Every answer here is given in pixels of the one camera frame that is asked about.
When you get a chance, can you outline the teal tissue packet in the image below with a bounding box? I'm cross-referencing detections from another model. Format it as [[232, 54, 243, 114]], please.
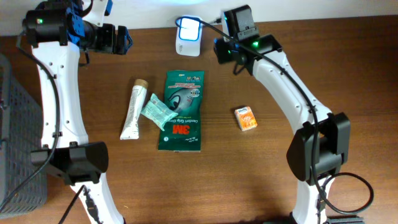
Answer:
[[141, 93, 178, 131]]

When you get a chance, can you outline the green 3M gloves packet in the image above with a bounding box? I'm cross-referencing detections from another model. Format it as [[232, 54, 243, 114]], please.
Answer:
[[158, 70, 205, 152]]

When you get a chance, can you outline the white cream tube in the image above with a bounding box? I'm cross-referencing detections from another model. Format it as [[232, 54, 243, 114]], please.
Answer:
[[119, 79, 149, 140]]

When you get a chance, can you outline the orange tissue pack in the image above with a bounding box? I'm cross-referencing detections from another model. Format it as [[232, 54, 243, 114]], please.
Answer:
[[234, 106, 257, 131]]

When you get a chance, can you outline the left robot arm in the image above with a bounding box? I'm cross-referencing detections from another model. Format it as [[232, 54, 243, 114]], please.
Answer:
[[22, 1, 132, 223]]

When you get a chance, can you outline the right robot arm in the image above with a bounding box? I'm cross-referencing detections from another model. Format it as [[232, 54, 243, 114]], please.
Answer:
[[215, 5, 362, 223]]

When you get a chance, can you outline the white barcode scanner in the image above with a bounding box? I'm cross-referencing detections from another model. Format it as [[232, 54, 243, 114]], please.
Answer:
[[175, 15, 203, 57]]

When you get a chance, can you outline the grey plastic mesh basket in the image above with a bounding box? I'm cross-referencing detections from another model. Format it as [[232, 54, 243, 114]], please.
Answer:
[[1, 55, 47, 219]]

